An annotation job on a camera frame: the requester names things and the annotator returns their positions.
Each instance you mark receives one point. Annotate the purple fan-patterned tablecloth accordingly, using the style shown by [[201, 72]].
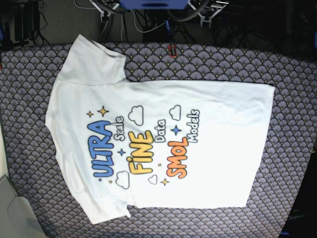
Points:
[[26, 82]]

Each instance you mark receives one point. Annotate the white printed T-shirt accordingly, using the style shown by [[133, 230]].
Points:
[[163, 143]]

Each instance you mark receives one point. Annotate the red table clamp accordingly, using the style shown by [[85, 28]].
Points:
[[172, 50]]

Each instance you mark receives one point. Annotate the blue box at top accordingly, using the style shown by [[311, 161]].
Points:
[[154, 4]]

